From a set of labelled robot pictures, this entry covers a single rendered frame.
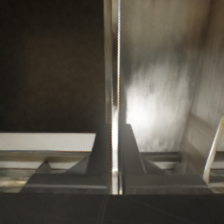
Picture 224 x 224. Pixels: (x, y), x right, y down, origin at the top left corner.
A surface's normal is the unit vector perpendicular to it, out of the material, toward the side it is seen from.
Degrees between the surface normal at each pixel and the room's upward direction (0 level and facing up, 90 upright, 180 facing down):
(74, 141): 0
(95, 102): 40
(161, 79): 10
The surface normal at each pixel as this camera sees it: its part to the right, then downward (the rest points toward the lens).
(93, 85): -0.01, -0.18
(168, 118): -0.01, 0.48
